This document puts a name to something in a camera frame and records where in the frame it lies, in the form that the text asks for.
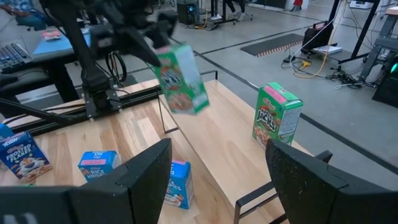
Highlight Frosted Flakes cereal box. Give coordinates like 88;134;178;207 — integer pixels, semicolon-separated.
0;131;53;184

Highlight black computer tower with lights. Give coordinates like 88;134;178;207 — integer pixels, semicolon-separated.
371;55;398;108

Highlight Apple Jacks cereal box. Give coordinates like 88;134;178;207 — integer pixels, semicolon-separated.
251;82;305;150
154;43;210;116

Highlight blue desk mat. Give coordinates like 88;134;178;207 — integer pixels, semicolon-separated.
32;30;91;55

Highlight black keyboard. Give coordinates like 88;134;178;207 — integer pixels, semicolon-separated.
0;42;32;74

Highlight black equipment case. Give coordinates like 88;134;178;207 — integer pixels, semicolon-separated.
300;21;334;55

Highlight tangled floor cables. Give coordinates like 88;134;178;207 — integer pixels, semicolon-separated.
326;70;379;91

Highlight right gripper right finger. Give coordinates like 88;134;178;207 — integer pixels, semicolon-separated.
266;138;398;224

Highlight black floor mat striped edge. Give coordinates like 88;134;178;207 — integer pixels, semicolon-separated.
239;33;305;58

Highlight white paper stack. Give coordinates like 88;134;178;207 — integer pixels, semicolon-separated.
312;45;343;56

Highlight yellow extension cable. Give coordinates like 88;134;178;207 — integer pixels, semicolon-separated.
292;0;348;78

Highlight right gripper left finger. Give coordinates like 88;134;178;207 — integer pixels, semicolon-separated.
71;138;173;224

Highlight wooden shelf with black frame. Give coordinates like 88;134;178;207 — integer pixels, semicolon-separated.
157;70;333;224

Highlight person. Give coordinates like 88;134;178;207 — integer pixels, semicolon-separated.
0;0;47;32
222;0;254;22

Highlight dark gray desk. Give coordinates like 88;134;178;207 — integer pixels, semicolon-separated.
0;18;94;103

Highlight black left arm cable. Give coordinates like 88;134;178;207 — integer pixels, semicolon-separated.
104;51;128;83

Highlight black metal table frame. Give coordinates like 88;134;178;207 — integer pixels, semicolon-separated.
0;77;162;138

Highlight black metal stand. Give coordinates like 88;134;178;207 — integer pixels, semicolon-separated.
329;0;382;65

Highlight gray metal workbench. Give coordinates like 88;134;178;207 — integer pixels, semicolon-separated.
359;6;398;82

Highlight dark office chair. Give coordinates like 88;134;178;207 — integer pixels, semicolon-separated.
0;67;60;97

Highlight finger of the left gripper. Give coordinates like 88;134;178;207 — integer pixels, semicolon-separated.
152;12;178;49
124;27;162;68

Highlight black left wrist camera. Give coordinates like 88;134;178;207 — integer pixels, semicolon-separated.
89;24;121;58

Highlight red and white packet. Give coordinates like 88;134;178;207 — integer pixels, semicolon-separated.
42;29;62;42

